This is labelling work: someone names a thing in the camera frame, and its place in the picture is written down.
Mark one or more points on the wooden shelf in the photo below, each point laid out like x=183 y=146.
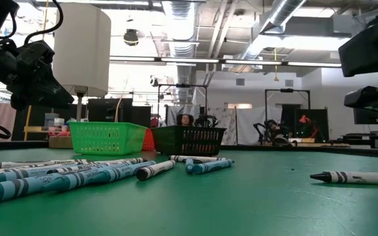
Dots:
x=36 y=129

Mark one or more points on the pole mounted camera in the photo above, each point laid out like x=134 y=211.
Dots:
x=154 y=81

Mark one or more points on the black crayon white wrapper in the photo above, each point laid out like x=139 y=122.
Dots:
x=356 y=177
x=117 y=161
x=31 y=164
x=199 y=158
x=156 y=169

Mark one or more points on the grey container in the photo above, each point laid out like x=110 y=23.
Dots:
x=51 y=119

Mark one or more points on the smooth silver ventilation duct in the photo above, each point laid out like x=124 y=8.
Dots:
x=284 y=11

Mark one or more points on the grey cloth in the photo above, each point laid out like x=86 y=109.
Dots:
x=172 y=113

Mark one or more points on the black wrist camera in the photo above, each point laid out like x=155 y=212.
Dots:
x=363 y=97
x=36 y=54

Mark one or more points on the wall air vent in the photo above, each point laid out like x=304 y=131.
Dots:
x=289 y=82
x=240 y=81

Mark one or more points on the white curtain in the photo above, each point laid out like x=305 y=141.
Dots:
x=248 y=124

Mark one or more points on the small pink clip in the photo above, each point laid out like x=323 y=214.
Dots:
x=64 y=133
x=52 y=134

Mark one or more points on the blue crayon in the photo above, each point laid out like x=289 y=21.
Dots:
x=12 y=175
x=213 y=166
x=100 y=175
x=12 y=191
x=189 y=165

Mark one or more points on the black plastic basket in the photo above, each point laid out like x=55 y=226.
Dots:
x=189 y=141

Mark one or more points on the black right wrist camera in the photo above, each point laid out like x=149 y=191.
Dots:
x=363 y=97

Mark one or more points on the black round ceiling fixture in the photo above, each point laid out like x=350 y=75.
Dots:
x=131 y=37

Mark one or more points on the corrugated silver ventilation duct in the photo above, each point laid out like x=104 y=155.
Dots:
x=180 y=32

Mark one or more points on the red plastic basket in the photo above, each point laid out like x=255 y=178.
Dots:
x=148 y=140

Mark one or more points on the green table mat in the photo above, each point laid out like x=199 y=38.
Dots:
x=241 y=209

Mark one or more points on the black backdrop panel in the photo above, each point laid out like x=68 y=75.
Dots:
x=322 y=118

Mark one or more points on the person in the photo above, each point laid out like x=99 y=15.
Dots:
x=185 y=119

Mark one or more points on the black desk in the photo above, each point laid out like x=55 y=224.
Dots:
x=359 y=136

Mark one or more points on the green plastic basket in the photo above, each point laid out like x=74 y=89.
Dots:
x=107 y=138

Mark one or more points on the white shade table lamp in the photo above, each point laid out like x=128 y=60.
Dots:
x=82 y=49

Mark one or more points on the red desk lamp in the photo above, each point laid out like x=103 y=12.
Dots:
x=305 y=119

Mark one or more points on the black aluminium table frame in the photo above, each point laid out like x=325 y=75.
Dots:
x=307 y=150

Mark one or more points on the patterned white cloth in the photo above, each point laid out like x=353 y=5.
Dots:
x=223 y=119

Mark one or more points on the black partition panel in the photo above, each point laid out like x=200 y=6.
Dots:
x=103 y=111

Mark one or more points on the yellow pole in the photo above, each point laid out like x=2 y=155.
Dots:
x=28 y=124

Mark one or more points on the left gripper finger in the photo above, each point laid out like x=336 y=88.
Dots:
x=38 y=102
x=51 y=90

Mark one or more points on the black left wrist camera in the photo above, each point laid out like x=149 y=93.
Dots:
x=36 y=54

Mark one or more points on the black monitor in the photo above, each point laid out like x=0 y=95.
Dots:
x=369 y=117

